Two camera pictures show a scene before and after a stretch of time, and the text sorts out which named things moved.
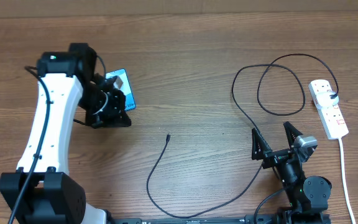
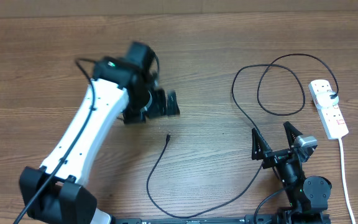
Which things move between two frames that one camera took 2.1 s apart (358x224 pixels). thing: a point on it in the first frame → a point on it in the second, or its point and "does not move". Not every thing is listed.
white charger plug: (327, 98) does not move
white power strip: (330, 116) does not move
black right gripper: (259, 150) does not move
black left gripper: (114, 117) → (158, 109)
